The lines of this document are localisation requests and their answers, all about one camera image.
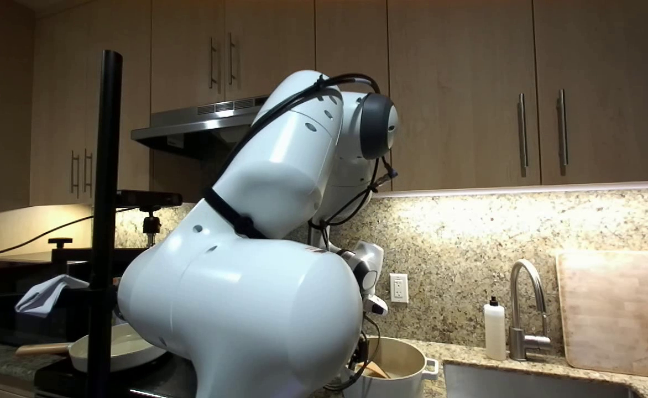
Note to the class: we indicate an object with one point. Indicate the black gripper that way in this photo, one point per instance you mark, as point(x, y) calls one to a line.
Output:
point(360, 366)

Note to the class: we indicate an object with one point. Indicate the wooden spatula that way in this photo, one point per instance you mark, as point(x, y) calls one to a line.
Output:
point(376, 371)

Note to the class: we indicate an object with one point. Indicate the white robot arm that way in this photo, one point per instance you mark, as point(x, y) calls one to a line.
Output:
point(248, 311)

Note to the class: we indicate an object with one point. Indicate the white soap bottle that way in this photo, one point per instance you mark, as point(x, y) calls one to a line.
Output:
point(494, 333)

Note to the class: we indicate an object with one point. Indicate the chrome kitchen faucet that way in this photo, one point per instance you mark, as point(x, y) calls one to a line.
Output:
point(515, 344)

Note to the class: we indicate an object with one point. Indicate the steel kitchen sink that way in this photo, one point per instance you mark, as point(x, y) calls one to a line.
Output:
point(530, 383)

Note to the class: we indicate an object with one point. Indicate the wooden cutting board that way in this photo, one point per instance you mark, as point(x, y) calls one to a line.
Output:
point(617, 311)

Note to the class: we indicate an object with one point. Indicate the black vertical pole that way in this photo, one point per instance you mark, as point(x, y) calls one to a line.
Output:
point(104, 222)

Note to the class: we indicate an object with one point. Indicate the steel range hood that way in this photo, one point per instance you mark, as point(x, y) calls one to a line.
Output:
point(190, 124)

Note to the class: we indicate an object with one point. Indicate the white blue cloth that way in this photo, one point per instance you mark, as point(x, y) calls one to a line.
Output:
point(47, 295)

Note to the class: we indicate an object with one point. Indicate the black clamp knob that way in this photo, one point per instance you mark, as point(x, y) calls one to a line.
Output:
point(60, 243)

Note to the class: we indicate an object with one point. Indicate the light wooden upper cabinet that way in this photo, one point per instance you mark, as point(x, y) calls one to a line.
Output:
point(617, 45)
point(49, 111)
point(182, 45)

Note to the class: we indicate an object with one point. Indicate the white wall outlet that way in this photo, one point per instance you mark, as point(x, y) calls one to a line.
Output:
point(400, 288)

